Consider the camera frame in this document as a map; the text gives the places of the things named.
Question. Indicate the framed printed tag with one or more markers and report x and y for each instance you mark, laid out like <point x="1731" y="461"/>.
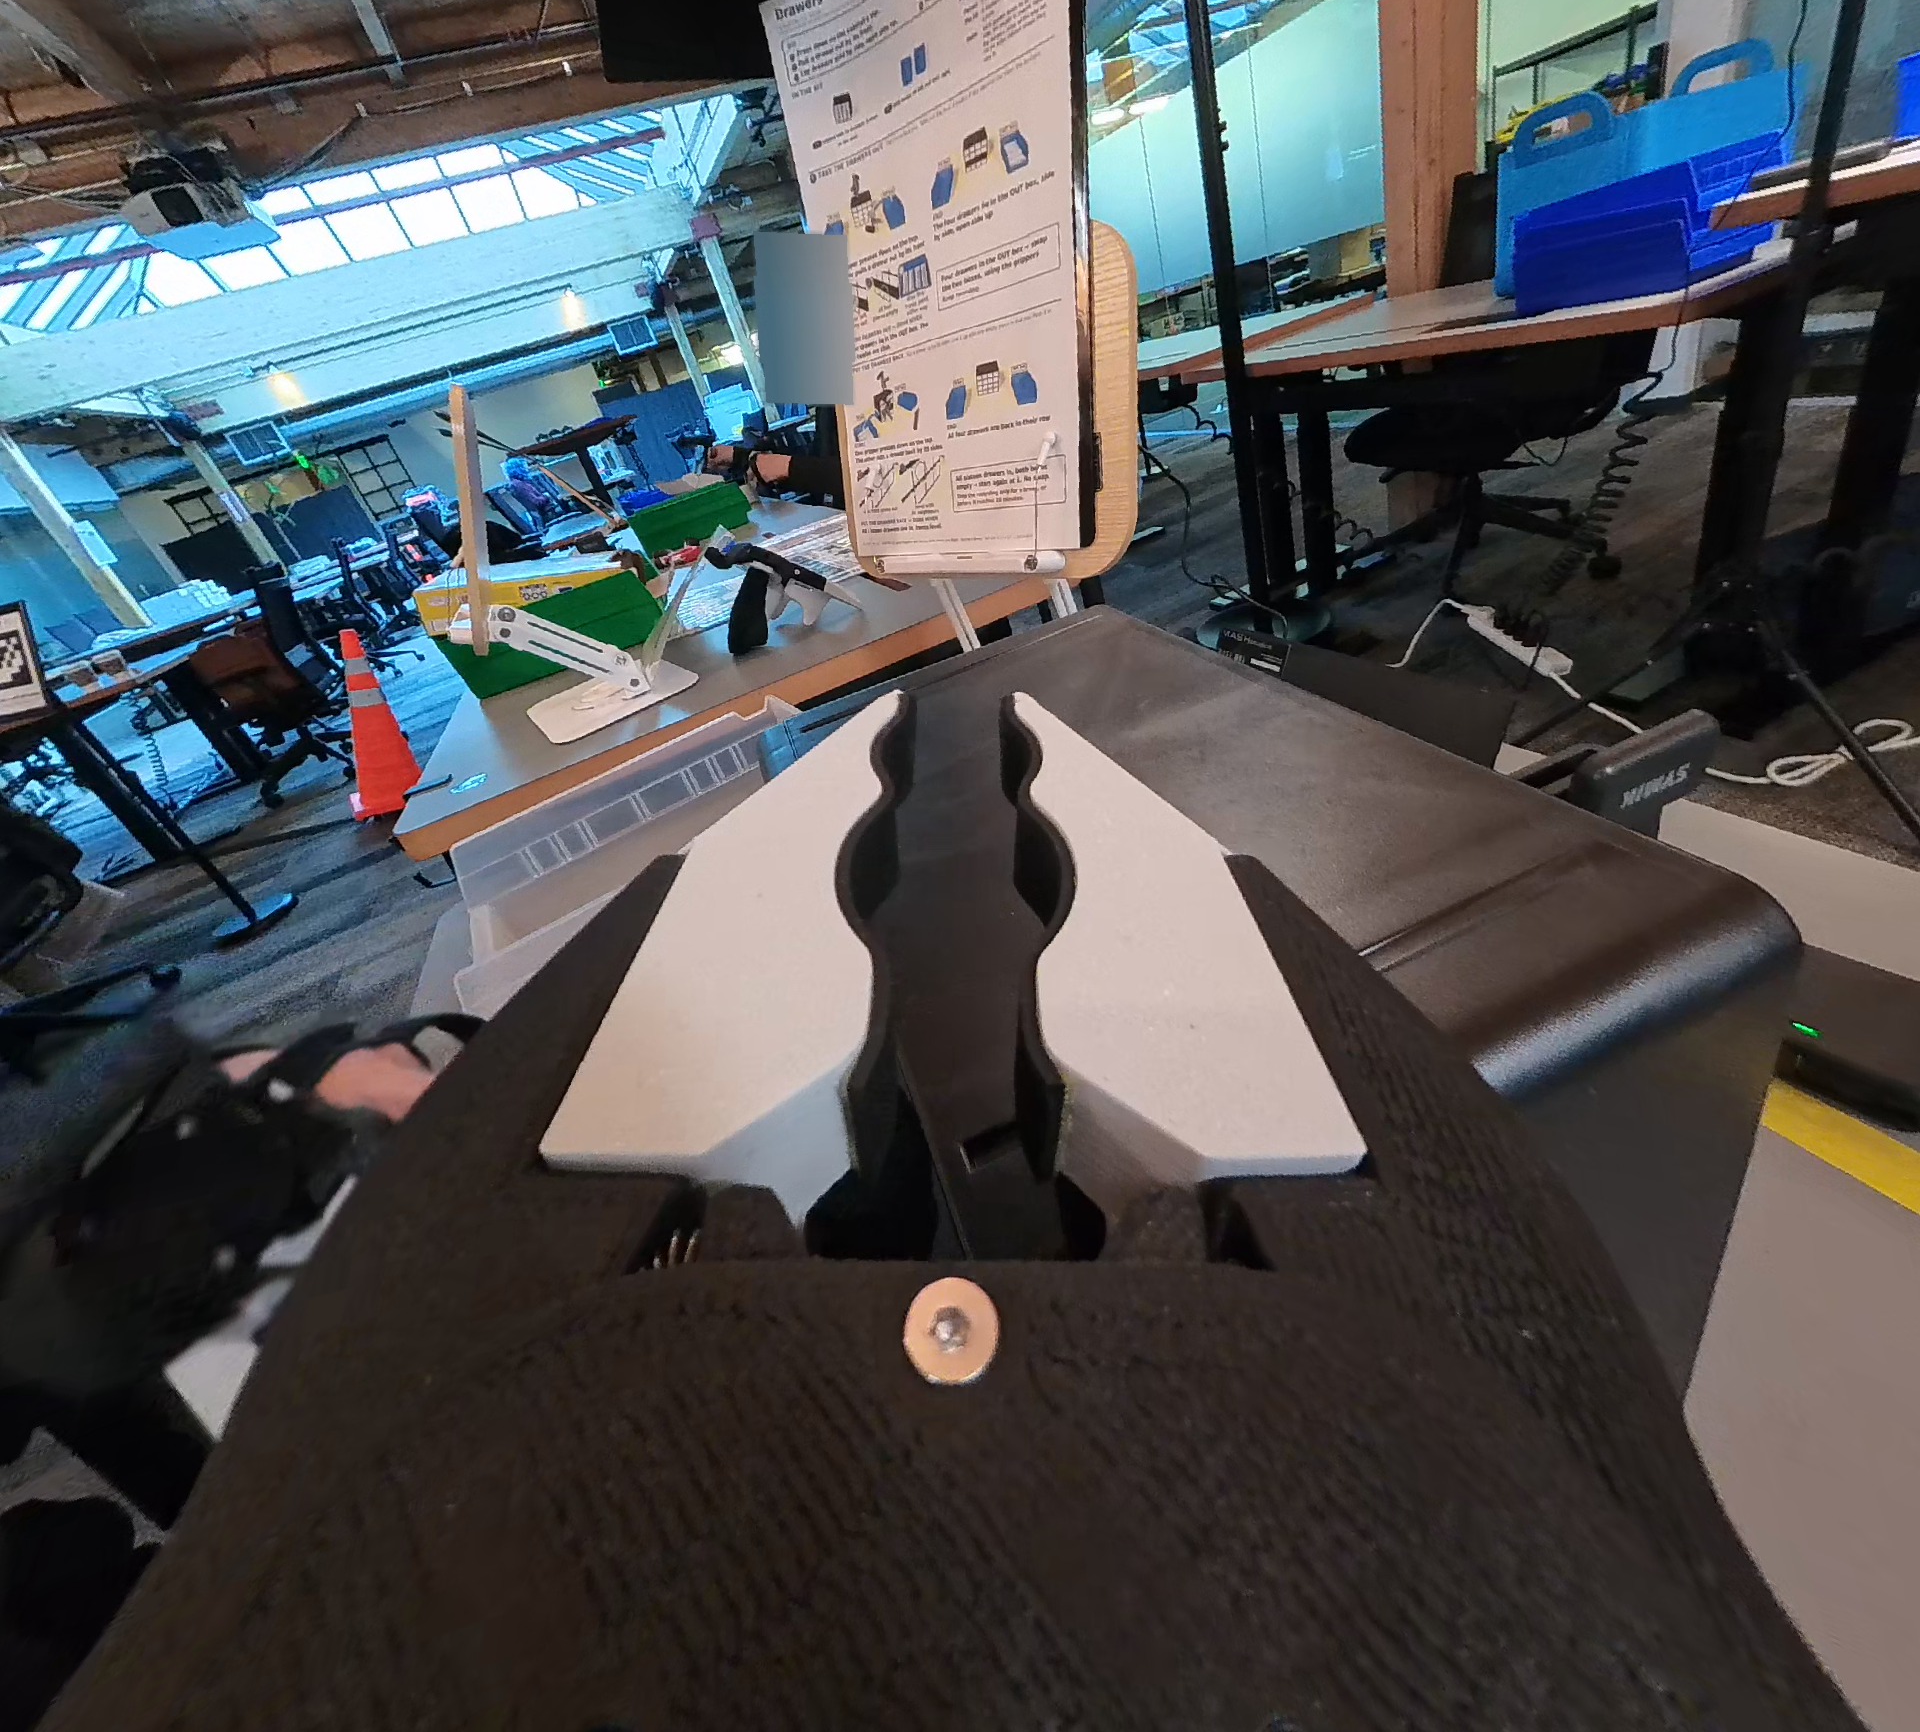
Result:
<point x="14" y="659"/>

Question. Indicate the yellow tape strip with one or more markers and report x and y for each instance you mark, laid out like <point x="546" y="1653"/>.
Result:
<point x="1846" y="1141"/>

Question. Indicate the idle hand-held gripper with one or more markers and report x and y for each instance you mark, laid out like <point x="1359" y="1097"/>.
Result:
<point x="765" y="599"/>

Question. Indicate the black chair armrest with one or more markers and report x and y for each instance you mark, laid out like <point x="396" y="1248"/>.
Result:
<point x="1640" y="782"/>

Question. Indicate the black tripod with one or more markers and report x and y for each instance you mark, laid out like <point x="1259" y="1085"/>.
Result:
<point x="1853" y="37"/>

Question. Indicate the wooden display board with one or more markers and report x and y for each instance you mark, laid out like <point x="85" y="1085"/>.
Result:
<point x="1113" y="382"/>

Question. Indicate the large clear plastic bin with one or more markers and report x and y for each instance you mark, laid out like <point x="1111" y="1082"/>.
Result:
<point x="597" y="847"/>

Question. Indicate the grey top desk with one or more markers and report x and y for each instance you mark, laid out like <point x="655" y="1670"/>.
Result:
<point x="749" y="703"/>

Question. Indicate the wood edge desk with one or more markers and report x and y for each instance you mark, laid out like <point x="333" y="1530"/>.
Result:
<point x="1423" y="329"/>

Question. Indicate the orange traffic cone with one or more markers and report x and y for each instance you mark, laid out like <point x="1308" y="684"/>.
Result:
<point x="375" y="743"/>

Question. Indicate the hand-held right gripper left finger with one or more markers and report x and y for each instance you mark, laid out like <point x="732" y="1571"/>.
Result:
<point x="704" y="1011"/>

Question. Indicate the black drawer cabinet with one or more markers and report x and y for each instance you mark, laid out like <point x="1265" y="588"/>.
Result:
<point x="1352" y="847"/>

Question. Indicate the white tablet stand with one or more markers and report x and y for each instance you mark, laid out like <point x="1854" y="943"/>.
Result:
<point x="610" y="708"/>

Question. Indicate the ceiling projector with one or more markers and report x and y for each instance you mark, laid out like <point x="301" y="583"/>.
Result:
<point x="186" y="205"/>

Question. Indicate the wooden post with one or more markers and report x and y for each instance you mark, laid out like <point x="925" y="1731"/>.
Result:
<point x="1423" y="37"/>

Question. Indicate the yellow cardboard box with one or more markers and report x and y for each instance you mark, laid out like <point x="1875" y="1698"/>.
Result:
<point x="495" y="590"/>

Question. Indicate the person's left hand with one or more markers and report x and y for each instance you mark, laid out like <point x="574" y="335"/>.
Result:
<point x="368" y="1085"/>

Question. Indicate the green plastic bin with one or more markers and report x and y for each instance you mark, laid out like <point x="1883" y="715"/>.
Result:
<point x="681" y="520"/>
<point x="527" y="656"/>

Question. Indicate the black office chair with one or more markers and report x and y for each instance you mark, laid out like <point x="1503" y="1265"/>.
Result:
<point x="278" y="697"/>
<point x="1440" y="435"/>
<point x="40" y="893"/>

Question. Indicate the stack of dark blue bins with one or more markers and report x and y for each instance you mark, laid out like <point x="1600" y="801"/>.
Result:
<point x="1621" y="253"/>

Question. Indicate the black charger device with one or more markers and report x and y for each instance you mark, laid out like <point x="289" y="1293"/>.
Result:
<point x="1853" y="1059"/>

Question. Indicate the black floor pole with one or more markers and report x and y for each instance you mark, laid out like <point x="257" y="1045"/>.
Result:
<point x="1199" y="110"/>

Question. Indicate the white power strip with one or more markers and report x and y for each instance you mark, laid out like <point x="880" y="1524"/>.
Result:
<point x="1515" y="639"/>

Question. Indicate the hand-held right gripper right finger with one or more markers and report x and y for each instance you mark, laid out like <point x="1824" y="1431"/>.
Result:
<point x="1199" y="1011"/>

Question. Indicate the printed instruction sheet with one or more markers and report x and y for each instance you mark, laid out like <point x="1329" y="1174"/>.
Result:
<point x="930" y="188"/>

